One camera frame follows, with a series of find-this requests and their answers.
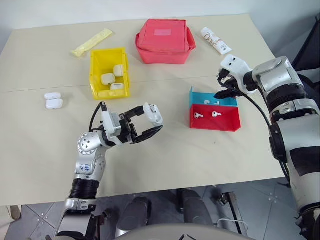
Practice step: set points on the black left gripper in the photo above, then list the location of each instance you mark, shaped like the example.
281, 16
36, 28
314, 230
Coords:
127, 131

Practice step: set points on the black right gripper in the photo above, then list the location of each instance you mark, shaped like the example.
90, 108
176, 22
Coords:
228, 82

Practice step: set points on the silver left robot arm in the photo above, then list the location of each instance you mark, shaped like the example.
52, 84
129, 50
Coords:
87, 160

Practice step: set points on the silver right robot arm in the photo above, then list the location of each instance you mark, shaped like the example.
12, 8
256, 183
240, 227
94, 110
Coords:
295, 120

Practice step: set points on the yellow plastic bin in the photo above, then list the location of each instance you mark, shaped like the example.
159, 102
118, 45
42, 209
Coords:
95, 75

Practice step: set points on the blue plastic tray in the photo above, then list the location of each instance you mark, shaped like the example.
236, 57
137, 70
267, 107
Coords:
200, 98

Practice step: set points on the red plastic tray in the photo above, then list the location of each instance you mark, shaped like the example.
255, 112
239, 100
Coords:
212, 123

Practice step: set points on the white printed tube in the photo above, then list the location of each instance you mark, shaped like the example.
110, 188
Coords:
216, 41

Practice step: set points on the red fabric zip bag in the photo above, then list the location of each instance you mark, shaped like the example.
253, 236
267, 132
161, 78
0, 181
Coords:
163, 42

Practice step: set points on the dark rounded shape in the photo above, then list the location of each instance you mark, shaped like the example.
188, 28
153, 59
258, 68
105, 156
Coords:
135, 212
196, 207

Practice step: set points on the yellow plastic packet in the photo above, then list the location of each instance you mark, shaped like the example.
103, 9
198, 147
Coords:
91, 42

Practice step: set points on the dark chair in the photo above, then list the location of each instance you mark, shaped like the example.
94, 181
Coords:
310, 50

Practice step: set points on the black metal bar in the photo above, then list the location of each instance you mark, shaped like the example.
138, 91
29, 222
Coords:
233, 212

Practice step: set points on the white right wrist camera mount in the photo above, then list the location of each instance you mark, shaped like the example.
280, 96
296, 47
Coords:
236, 65

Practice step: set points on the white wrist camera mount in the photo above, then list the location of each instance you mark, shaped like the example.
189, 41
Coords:
108, 122
236, 65

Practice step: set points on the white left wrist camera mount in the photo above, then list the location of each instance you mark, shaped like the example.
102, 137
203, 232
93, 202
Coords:
108, 122

